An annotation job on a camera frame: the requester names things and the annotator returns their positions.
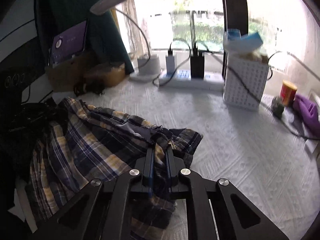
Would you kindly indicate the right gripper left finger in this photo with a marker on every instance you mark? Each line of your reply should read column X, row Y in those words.
column 102, row 209

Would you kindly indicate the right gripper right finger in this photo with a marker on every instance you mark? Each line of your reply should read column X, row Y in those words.
column 216, row 209

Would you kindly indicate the blue plaid pants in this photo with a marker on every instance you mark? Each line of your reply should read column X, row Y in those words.
column 83, row 142

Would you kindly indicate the black folded garment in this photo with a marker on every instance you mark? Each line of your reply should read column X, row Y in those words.
column 33, row 145

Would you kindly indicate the small green round figurine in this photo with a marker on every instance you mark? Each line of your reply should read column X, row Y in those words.
column 277, row 107

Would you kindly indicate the purple cloth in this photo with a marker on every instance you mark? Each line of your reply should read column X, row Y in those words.
column 308, row 111

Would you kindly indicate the tan lidded food container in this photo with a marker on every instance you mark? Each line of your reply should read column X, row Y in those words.
column 111, row 74

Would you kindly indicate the brown cardboard box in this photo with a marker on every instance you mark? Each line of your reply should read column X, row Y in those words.
column 64, row 76

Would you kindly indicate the white perforated storage basket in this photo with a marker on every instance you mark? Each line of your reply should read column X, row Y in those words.
column 245, row 82

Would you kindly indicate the white desk lamp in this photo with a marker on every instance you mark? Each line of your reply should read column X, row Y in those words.
column 147, row 67

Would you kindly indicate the white power strip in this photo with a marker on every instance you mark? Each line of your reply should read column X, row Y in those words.
column 182, row 79

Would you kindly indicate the white usb charger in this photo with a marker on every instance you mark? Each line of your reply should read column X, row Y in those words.
column 170, row 62

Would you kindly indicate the black power adapter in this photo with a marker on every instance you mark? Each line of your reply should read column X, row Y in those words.
column 197, row 64

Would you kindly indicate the tablet with purple screen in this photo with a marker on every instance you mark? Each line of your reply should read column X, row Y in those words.
column 68, row 44

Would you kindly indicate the blue tissue pack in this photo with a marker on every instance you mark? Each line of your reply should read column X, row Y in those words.
column 235, row 43

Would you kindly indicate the teal yellow left curtain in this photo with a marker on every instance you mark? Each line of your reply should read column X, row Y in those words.
column 103, row 38

